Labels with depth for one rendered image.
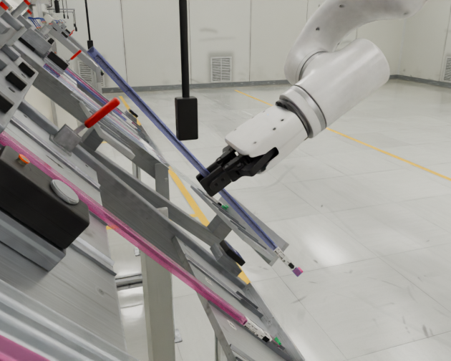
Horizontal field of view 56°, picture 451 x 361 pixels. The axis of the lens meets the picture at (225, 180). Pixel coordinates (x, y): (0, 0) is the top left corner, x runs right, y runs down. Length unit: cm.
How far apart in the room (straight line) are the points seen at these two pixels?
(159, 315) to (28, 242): 81
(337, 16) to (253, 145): 26
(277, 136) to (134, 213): 28
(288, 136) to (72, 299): 40
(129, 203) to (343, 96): 38
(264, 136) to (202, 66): 783
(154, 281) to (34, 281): 76
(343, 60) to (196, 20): 773
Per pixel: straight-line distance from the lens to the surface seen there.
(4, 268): 31
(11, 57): 58
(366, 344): 193
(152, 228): 75
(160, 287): 107
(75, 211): 32
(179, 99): 45
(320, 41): 75
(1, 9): 37
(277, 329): 77
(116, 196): 72
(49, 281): 33
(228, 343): 54
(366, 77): 68
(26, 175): 31
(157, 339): 116
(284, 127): 62
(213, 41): 847
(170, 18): 826
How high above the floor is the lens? 122
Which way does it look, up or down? 20 degrees down
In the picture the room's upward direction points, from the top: straight up
